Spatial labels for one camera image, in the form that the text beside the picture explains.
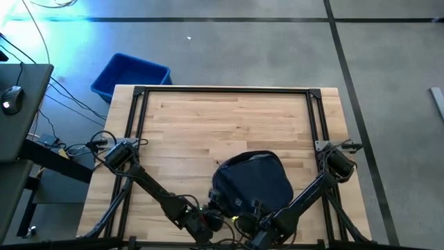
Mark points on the black power adapter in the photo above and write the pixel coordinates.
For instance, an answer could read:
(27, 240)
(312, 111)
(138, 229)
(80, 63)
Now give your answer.
(47, 140)

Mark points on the black computer mouse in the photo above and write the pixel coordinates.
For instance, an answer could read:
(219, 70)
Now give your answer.
(12, 100)

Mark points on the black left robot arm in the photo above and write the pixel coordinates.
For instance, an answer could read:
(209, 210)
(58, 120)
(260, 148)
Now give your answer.
(156, 191)

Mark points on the grey metal bar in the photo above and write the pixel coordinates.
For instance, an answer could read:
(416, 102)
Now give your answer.
(437, 103)

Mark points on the black desk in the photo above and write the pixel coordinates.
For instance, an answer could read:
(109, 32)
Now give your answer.
(21, 139)

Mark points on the desk caster wheel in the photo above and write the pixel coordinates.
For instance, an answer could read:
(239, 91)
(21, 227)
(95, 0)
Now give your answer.
(31, 232)

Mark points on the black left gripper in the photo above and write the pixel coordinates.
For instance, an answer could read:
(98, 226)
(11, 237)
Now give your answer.
(213, 218)

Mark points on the blue plastic bin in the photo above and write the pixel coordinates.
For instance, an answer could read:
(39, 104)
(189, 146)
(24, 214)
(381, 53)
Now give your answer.
(128, 73)

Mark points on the navy backpack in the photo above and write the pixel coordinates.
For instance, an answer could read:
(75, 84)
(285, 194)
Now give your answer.
(253, 180)

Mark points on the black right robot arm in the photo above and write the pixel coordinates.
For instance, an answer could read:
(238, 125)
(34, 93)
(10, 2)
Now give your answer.
(312, 194)

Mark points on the black aluminium table frame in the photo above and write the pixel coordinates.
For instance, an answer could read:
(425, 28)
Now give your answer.
(295, 91)

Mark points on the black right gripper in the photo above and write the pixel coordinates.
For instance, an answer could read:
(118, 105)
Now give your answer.
(251, 222)

